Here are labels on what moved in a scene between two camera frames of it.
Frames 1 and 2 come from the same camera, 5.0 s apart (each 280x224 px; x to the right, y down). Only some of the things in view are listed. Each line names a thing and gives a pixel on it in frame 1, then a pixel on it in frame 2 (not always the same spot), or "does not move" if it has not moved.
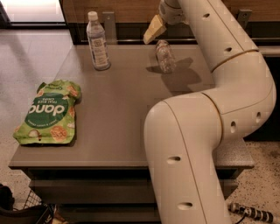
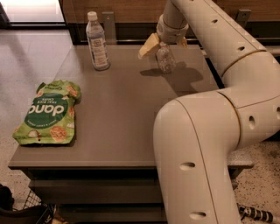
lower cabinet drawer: (108, 213) does not move
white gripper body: (172, 13) → (171, 33)
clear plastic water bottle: (164, 56) does not move
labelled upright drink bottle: (98, 46) does not move
